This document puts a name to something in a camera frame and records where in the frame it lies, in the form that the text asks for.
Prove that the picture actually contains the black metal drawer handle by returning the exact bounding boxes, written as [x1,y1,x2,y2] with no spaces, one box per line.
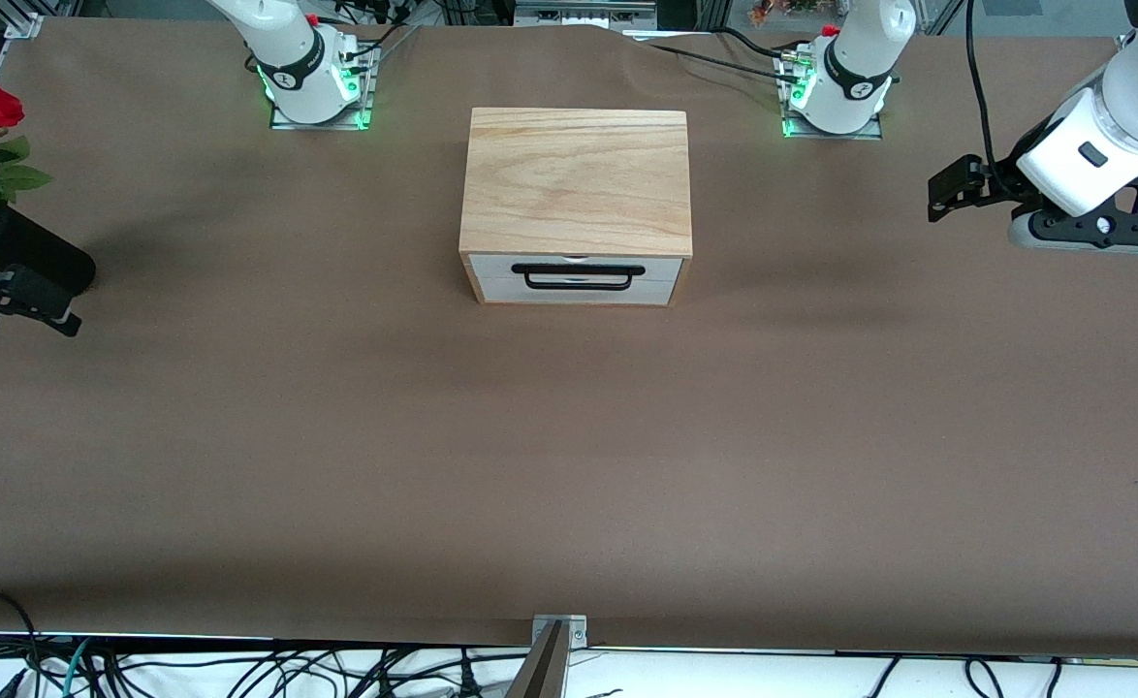
[511,263,647,292]

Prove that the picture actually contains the white drawer with black handle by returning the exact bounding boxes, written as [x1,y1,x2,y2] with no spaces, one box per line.
[469,255,684,283]

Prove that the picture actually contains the light wooden drawer cabinet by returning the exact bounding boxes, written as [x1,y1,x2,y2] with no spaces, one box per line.
[458,107,694,307]

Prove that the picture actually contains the black ribbed flower vase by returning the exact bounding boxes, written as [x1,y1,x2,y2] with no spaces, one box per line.
[0,206,97,297]

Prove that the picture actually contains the orange artificial flowers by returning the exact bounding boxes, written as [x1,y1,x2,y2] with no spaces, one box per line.
[748,0,828,27]

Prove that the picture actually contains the grey power strip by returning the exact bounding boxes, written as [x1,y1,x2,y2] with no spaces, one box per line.
[514,0,669,30]

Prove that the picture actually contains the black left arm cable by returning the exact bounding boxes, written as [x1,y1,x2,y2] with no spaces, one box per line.
[964,0,1006,172]

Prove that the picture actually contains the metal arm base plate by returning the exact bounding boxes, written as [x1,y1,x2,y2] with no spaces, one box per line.
[269,39,378,131]
[778,48,886,141]

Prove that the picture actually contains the aluminium frame profile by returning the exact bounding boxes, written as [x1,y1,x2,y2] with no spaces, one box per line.
[2,0,82,42]

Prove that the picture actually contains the teal cable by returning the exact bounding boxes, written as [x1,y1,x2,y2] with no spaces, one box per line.
[58,637,97,698]

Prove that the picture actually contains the metal table edge bracket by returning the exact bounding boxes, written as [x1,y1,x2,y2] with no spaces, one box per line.
[530,614,589,649]

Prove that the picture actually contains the grey camera support bar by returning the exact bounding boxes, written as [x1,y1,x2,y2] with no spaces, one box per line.
[503,620,570,698]

